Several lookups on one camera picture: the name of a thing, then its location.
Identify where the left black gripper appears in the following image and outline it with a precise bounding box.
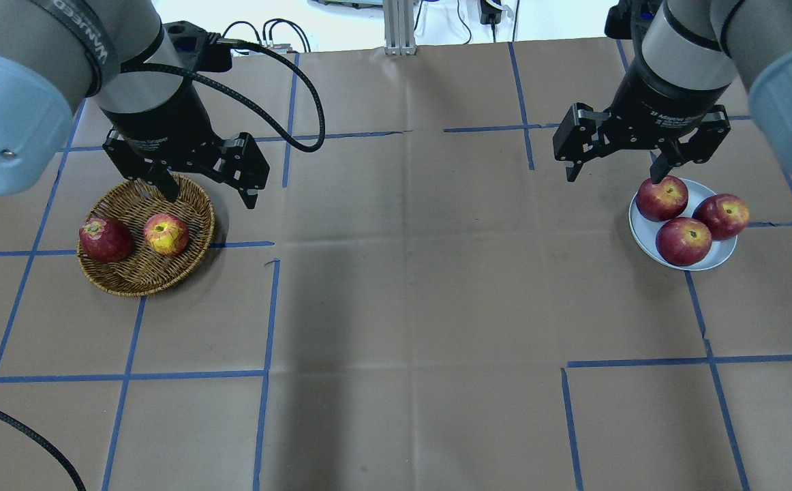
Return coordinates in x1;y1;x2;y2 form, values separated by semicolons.
103;80;269;209

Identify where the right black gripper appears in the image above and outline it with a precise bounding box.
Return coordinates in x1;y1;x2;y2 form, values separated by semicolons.
552;61;731;185

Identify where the red yellow apple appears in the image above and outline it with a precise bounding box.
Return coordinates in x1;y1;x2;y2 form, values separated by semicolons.
142;213;189;256

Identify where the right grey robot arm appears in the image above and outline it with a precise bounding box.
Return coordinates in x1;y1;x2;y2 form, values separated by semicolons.
553;1;792;183

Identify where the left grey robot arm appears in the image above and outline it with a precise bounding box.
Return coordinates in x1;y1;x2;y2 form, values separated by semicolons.
0;1;269;209

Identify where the red apple plate top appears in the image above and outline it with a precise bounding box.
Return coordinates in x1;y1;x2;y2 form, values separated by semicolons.
635;176;689;222

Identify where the red apple plate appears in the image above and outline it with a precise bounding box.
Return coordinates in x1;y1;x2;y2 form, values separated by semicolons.
655;217;713;267
635;176;689;222
692;194;750;241

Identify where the white plate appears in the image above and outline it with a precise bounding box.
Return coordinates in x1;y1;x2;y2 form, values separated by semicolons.
628;179;737;271

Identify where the red apple plate bottom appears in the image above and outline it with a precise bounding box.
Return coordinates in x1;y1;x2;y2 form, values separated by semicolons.
655;217;713;267

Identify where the woven wicker basket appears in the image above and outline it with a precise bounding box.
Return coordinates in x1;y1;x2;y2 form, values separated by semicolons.
77;174;216;297

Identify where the dark red apple in basket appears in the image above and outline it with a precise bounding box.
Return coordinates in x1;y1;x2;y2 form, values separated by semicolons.
79;217;135;263

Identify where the red apple plate right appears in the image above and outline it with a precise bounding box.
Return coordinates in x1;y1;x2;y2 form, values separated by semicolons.
692;194;750;241

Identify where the orange usb hub near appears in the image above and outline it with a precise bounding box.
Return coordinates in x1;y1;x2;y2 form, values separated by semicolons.
263;43;296;54

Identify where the black power adapter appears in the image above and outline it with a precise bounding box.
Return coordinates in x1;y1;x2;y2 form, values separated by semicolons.
479;0;505;25

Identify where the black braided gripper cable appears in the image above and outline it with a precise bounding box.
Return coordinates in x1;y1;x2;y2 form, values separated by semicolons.
120;40;326;153

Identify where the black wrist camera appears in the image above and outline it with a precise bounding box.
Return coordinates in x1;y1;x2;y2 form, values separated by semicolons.
164;21;233;74

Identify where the aluminium frame post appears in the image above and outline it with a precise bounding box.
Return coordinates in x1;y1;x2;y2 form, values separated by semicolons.
382;0;417;56

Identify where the black cable lower left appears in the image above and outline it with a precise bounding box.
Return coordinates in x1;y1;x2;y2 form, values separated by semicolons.
0;392;88;491

